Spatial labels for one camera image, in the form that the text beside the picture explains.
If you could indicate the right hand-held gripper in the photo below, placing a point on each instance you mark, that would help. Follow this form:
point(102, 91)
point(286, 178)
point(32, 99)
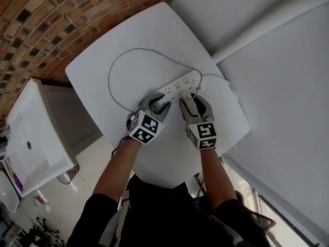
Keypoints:
point(204, 134)

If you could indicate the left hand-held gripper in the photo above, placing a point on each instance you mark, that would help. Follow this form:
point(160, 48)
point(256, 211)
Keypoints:
point(146, 126)

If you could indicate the white plug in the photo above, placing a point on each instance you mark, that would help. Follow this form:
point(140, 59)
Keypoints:
point(186, 96)

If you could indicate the person's right forearm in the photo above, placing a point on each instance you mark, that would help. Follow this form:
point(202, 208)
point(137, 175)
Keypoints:
point(216, 176)

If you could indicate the person's left forearm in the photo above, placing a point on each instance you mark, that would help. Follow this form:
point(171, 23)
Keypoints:
point(118, 168)

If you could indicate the white square table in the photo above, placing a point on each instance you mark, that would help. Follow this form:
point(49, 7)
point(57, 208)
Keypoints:
point(154, 30)

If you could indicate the person in dark top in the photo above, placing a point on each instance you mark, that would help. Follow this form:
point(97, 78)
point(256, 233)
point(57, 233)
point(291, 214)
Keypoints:
point(159, 215)

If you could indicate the black mesh wastebasket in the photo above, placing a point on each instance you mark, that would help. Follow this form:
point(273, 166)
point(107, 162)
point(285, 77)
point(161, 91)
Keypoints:
point(64, 177)

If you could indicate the white vanity cabinet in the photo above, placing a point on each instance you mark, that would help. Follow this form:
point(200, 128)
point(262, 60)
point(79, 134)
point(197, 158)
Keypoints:
point(30, 117)

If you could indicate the small white card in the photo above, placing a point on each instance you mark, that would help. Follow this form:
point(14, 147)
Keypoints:
point(47, 208)

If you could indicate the small red floor item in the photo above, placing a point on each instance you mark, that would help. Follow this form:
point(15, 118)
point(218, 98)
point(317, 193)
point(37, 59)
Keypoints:
point(39, 200)

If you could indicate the black soap dispenser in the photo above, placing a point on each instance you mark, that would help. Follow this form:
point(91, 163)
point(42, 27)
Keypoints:
point(3, 141)

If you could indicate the purple toiletry item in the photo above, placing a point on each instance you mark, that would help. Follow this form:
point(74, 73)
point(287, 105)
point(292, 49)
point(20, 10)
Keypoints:
point(18, 183)

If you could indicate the pale yellow long box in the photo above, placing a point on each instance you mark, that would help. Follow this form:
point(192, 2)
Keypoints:
point(10, 168)

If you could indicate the white oval basin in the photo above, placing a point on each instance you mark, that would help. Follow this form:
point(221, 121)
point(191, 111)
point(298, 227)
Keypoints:
point(9, 194)

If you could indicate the white wall pipe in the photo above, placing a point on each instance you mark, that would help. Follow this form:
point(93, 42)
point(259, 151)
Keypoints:
point(231, 48)

